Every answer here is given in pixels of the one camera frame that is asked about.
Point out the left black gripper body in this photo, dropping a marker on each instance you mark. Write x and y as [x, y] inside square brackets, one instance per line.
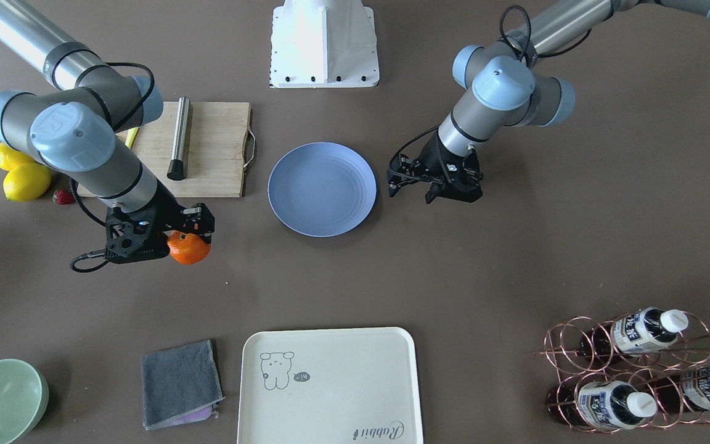
[432, 159]

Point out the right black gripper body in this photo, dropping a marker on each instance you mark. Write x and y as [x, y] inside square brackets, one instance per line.
[169, 215]

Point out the orange mandarin fruit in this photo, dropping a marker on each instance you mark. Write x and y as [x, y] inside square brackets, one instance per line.
[187, 248]

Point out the blue round plate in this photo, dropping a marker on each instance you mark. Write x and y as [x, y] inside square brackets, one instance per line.
[322, 189]

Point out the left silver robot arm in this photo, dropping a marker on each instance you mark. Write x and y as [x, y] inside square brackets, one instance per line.
[500, 90]

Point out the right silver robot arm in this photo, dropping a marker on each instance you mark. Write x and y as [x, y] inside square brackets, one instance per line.
[74, 132]

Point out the red strawberry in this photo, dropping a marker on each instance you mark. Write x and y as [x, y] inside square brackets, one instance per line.
[63, 197]

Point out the steel muddler black tip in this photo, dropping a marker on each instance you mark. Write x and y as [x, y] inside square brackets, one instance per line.
[177, 169]

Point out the yellow plastic knife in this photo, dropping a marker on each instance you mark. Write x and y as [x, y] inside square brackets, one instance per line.
[131, 137]

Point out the wooden cutting board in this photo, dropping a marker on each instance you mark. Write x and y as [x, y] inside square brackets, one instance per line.
[215, 153]

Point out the yellow lemon lower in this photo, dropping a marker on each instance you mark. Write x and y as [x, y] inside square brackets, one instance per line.
[27, 181]

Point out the yellow lemon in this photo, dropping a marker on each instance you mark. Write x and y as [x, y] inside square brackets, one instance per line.
[11, 158]
[27, 181]

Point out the yellow lemon upper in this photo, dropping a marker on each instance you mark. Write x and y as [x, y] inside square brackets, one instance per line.
[11, 158]

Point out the grey folded cloth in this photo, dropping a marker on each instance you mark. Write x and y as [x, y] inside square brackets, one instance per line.
[180, 385]

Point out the mint green bowl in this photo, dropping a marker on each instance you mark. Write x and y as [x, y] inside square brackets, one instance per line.
[24, 396]

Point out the cream rabbit tray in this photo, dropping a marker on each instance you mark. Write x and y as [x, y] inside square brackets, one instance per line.
[357, 385]

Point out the tea bottle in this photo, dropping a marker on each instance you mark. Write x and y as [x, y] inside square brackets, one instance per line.
[601, 406]
[646, 331]
[688, 392]

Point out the tea bottle middle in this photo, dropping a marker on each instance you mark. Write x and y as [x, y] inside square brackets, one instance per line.
[601, 406]

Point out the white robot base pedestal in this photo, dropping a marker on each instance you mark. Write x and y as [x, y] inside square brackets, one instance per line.
[323, 44]

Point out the copper wire bottle rack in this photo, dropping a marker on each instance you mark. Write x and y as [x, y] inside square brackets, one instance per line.
[570, 347]

